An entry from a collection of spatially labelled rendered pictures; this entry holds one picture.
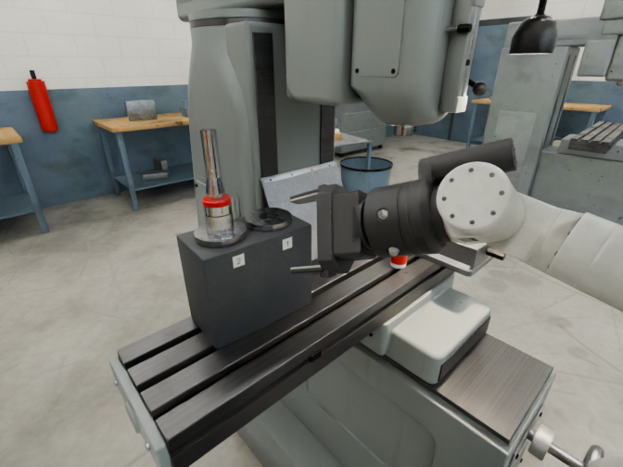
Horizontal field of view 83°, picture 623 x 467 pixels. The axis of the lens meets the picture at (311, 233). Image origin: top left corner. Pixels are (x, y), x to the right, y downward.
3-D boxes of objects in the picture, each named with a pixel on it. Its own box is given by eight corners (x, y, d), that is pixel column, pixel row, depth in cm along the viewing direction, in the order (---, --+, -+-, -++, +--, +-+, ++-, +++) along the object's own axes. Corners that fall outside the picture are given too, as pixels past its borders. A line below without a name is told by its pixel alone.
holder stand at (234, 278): (312, 303, 75) (312, 218, 66) (217, 351, 63) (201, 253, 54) (280, 279, 83) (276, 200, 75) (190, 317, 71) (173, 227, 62)
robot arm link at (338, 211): (347, 276, 51) (428, 272, 44) (307, 274, 44) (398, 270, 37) (344, 193, 53) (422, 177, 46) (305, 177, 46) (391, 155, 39)
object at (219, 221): (217, 222, 64) (214, 196, 62) (239, 226, 63) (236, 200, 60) (200, 233, 60) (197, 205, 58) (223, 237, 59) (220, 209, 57)
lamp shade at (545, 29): (557, 53, 61) (569, 10, 58) (511, 53, 63) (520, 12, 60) (548, 54, 67) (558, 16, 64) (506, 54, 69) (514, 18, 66)
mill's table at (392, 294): (508, 233, 125) (514, 212, 121) (162, 487, 50) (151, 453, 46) (448, 214, 140) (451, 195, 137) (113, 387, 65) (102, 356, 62)
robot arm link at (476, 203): (425, 258, 45) (530, 250, 38) (390, 250, 36) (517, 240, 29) (420, 172, 46) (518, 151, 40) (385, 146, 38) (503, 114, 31)
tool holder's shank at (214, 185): (214, 193, 61) (206, 127, 56) (230, 195, 60) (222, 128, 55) (202, 198, 58) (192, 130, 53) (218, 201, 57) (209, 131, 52)
